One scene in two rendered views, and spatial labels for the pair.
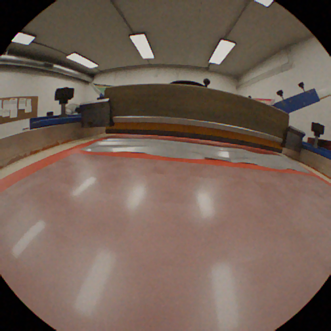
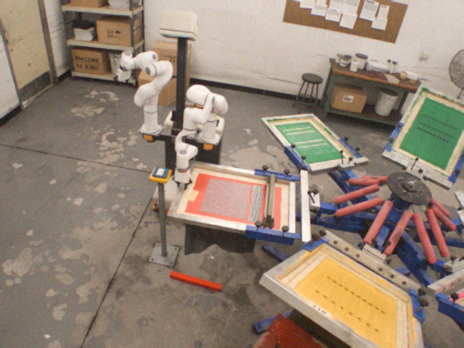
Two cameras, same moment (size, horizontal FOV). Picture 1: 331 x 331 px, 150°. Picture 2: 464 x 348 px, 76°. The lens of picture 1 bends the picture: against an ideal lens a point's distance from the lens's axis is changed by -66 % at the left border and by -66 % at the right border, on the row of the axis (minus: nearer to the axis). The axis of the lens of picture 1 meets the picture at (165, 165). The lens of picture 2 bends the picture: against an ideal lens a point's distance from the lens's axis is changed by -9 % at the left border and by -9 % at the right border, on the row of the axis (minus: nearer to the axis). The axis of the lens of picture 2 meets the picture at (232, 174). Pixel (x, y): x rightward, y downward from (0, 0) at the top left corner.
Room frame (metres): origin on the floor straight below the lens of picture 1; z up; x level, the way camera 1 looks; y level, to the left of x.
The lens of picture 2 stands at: (-0.05, -1.68, 2.46)
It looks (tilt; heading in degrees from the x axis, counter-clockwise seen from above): 39 degrees down; 90
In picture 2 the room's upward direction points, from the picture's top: 8 degrees clockwise
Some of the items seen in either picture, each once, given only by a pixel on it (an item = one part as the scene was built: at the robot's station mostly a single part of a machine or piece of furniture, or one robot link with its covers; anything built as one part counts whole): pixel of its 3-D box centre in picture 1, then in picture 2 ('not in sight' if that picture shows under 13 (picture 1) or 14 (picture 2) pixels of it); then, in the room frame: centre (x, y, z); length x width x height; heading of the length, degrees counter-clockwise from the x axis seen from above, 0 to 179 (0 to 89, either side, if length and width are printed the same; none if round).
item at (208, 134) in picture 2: not in sight; (209, 127); (-0.24, 0.38, 1.21); 0.16 x 0.13 x 0.15; 88
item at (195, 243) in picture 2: not in sight; (219, 242); (-0.05, -0.27, 0.74); 0.46 x 0.04 x 0.42; 176
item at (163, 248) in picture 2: not in sight; (162, 219); (-0.54, 0.10, 0.48); 0.22 x 0.22 x 0.96; 86
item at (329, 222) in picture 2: not in sight; (297, 217); (0.45, -0.09, 0.89); 1.24 x 0.06 x 0.06; 176
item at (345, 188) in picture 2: not in sight; (334, 176); (0.80, 0.42, 0.90); 1.24 x 0.06 x 0.06; 116
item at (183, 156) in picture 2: not in sight; (186, 155); (-0.34, 0.00, 1.21); 0.15 x 0.10 x 0.11; 74
